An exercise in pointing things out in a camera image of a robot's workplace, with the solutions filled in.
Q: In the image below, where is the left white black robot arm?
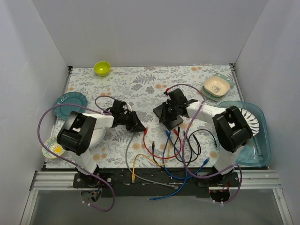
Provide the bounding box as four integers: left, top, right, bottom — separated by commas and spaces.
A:
57, 100, 146, 188

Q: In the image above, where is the floral table mat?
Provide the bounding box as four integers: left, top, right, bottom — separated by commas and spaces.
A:
45, 65, 244, 169

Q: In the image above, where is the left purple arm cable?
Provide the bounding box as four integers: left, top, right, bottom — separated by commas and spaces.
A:
37, 95, 116, 212

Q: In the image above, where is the black network switch box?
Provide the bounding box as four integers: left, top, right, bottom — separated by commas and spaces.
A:
153, 102, 183, 130

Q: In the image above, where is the pale green square plate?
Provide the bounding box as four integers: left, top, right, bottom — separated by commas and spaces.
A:
201, 73, 235, 101

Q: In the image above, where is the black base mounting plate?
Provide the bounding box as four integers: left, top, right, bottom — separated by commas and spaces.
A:
73, 168, 239, 198

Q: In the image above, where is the yellow ethernet cable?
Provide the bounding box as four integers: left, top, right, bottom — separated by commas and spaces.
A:
131, 153, 171, 183

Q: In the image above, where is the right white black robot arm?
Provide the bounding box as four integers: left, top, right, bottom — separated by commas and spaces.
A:
153, 89, 260, 186

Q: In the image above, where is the lime green bowl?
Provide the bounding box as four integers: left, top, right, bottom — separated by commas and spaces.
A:
94, 61, 111, 76

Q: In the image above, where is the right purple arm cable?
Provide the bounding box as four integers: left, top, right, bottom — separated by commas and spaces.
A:
164, 83, 242, 204

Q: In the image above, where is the cream square bowl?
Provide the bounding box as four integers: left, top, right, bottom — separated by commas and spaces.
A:
204, 76, 231, 97

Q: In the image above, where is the black ethernet cable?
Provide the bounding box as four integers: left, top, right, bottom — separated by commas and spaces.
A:
151, 128, 218, 165

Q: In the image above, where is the teal plastic tub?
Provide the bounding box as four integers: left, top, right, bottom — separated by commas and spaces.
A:
218, 101, 271, 167

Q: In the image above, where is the aluminium frame rail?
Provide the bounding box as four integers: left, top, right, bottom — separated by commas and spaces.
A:
30, 170, 282, 191

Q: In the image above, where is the yellow teal patterned bowl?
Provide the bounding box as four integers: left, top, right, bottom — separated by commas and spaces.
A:
42, 136, 65, 159

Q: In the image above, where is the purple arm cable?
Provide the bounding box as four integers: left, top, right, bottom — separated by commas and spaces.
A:
37, 95, 116, 212
164, 83, 242, 204

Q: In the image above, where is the white round plate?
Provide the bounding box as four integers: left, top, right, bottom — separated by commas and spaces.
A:
89, 128, 106, 148

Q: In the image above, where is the teal scalloped plate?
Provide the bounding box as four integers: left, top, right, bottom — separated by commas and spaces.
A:
53, 91, 88, 120

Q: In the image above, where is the white blue striped plate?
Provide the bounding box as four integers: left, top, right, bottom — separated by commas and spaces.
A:
240, 109, 260, 136

